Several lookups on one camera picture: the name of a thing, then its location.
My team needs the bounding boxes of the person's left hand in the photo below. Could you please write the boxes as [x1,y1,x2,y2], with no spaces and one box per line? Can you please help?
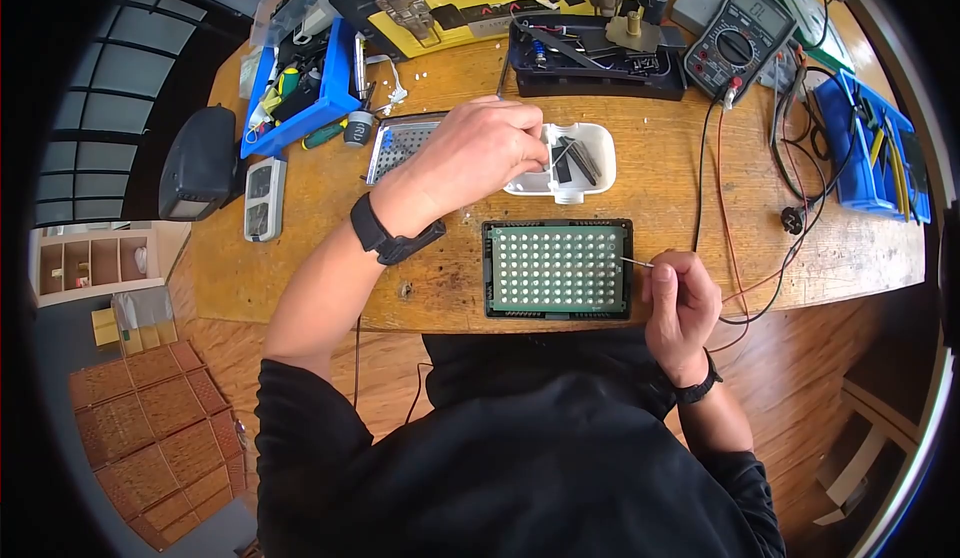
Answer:
[370,96,552,238]

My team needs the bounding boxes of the person's right hand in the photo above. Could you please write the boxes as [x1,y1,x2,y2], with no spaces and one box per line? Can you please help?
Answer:
[641,249,723,389]

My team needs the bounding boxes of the person's right thumb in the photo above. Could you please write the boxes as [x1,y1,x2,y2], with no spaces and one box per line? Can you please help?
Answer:
[649,261,678,312]

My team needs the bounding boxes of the person's right index finger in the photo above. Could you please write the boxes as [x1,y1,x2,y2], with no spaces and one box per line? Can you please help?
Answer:
[652,249,706,289]

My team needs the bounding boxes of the person's left fingers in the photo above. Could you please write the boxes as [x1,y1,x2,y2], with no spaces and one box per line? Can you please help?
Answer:
[495,100,552,183]

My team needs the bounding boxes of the bundle of black flat parts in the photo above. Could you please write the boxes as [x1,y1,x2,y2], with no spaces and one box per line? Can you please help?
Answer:
[550,135,603,187]

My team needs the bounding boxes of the red test lead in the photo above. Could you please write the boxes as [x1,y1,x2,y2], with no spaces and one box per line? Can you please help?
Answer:
[705,78,810,354]

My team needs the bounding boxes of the white plastic shell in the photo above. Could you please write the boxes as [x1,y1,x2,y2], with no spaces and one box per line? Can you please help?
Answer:
[501,120,618,206]

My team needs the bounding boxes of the black test lead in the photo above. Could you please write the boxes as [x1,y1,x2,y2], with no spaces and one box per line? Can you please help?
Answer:
[690,87,733,254]

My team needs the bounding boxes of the black plastic housing with parts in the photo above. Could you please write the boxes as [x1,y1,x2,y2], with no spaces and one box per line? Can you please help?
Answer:
[507,13,688,102]

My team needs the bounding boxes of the black framed LED panel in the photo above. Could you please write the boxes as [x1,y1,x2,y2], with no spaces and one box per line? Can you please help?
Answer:
[480,217,636,323]

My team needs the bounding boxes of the black wrist band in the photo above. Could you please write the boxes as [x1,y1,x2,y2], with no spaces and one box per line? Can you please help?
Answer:
[669,348,725,408]
[349,192,449,267]

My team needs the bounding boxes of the perforated metal plate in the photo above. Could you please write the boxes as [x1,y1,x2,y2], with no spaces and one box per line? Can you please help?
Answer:
[364,111,452,187]

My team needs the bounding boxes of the white plastic strip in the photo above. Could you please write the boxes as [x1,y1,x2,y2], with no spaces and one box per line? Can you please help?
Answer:
[366,53,411,117]

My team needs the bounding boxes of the yellow and black tool case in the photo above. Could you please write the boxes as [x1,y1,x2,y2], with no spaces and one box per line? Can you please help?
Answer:
[291,0,678,61]

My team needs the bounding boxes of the small grey cylinder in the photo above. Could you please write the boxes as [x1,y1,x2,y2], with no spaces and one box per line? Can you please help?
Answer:
[342,109,375,149]

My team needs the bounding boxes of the blue bin with pliers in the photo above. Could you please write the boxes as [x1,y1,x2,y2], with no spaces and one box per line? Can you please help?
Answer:
[813,69,933,226]

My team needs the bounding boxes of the blue bin with tools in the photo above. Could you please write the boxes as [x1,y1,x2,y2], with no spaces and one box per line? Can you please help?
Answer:
[239,17,363,161]

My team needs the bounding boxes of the small grey box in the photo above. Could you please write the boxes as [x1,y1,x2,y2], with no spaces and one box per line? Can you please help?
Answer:
[670,0,726,36]

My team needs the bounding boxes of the grey digital multimeter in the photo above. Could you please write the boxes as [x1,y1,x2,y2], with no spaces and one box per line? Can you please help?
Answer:
[681,0,798,104]

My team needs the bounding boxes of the person's body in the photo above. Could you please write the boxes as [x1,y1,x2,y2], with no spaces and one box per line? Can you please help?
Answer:
[255,329,787,558]

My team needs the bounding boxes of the wooden stool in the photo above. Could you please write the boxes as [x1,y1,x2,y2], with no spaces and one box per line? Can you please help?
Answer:
[812,376,922,528]

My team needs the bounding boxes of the grey handheld device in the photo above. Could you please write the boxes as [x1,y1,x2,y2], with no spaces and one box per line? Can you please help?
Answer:
[243,156,289,244]

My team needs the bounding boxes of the clear plastic box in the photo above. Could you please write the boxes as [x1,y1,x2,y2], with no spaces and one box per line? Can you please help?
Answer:
[249,0,340,50]

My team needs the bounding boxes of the green circuit board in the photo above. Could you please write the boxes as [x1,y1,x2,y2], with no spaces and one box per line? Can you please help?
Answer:
[756,0,857,74]

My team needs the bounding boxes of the black lamp housing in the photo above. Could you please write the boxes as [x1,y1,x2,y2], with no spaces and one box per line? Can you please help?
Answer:
[157,105,239,223]

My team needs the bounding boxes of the large grid window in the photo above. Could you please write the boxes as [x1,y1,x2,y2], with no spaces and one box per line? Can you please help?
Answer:
[33,0,303,228]

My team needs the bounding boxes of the white cubby shelf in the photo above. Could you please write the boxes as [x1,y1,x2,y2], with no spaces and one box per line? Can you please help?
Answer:
[28,221,171,309]

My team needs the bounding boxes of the brown woven floor mats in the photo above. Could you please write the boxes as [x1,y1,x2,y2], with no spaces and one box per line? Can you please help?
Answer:
[66,339,249,553]

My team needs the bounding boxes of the black power cable with plug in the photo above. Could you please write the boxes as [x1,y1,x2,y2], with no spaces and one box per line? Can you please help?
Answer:
[718,63,862,327]

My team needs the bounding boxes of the green handled screwdriver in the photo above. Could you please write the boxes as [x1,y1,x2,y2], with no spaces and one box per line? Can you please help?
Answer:
[300,118,351,151]

